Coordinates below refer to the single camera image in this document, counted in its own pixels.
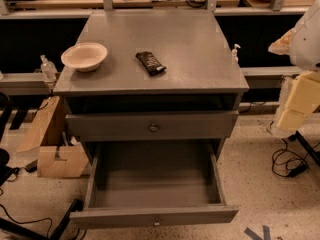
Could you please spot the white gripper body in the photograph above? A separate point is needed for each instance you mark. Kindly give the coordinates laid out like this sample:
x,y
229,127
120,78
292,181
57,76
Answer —
x,y
306,47

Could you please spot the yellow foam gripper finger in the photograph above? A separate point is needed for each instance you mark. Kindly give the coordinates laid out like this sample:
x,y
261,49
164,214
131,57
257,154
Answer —
x,y
282,45

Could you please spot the grey drawer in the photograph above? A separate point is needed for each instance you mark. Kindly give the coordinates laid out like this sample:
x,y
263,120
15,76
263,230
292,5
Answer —
x,y
154,183
152,126

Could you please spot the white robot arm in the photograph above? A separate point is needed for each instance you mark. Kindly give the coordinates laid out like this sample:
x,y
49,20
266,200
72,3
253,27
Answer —
x,y
305,42

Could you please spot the grey top drawer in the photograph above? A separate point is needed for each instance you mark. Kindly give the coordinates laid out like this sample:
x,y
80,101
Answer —
x,y
152,126

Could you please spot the grey wooden drawer cabinet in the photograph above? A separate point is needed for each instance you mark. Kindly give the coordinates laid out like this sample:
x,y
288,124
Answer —
x,y
201,73

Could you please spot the white pump dispenser bottle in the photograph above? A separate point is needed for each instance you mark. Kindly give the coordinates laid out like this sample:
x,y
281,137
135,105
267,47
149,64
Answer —
x,y
234,52

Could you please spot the black stand leg right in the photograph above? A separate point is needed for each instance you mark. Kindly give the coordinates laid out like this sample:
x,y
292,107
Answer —
x,y
314,154

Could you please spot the black snack bar wrapper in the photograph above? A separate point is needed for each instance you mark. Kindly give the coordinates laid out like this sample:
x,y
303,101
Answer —
x,y
150,63

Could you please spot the white paper bowl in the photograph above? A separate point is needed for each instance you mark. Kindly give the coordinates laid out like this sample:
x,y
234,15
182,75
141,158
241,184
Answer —
x,y
84,57

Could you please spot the clear plastic bottle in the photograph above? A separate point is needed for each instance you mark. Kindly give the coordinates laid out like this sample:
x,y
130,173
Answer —
x,y
48,69

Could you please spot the brown cardboard box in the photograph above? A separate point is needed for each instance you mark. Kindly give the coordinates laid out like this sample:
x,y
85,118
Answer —
x,y
55,159

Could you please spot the black office chair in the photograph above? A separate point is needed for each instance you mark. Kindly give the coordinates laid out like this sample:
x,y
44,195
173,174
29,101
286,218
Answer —
x,y
6,108

